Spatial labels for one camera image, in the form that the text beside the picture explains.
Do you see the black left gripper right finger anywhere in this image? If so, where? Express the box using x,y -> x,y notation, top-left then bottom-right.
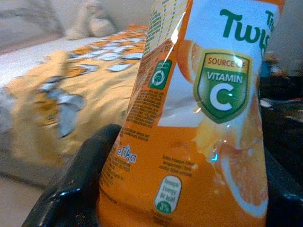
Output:
262,146 -> 303,227

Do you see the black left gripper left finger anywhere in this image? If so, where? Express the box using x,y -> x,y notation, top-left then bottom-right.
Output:
22,124 -> 123,227

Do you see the orange juice bottle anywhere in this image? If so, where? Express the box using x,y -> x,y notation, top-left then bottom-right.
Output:
97,0 -> 287,227

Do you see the yellow cartoon print blanket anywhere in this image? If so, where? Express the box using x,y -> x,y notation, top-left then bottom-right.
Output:
0,23 -> 152,166

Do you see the cream pillow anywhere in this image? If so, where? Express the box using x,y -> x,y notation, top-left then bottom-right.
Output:
63,0 -> 117,40

